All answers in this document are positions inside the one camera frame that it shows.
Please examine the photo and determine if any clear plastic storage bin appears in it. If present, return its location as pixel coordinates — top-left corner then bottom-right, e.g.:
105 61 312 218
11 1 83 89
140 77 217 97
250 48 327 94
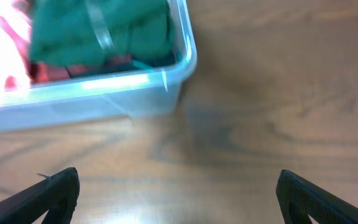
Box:
0 0 197 133

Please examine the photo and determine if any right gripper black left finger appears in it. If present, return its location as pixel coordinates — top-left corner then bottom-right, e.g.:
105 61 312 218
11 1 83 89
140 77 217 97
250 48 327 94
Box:
0 167 80 223

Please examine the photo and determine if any dark green garment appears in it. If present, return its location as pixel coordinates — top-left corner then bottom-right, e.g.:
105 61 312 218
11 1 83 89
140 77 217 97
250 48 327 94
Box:
29 0 175 67

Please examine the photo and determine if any red navy plaid shirt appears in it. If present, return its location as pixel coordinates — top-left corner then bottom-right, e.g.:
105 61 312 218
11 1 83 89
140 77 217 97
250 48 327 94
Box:
29 54 177 84

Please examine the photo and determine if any salmon pink garment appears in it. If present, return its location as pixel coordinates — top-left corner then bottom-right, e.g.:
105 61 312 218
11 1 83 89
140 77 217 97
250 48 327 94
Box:
0 0 32 105

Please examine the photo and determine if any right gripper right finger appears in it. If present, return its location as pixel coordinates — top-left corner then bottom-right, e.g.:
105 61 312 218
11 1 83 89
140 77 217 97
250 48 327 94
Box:
276 170 358 224

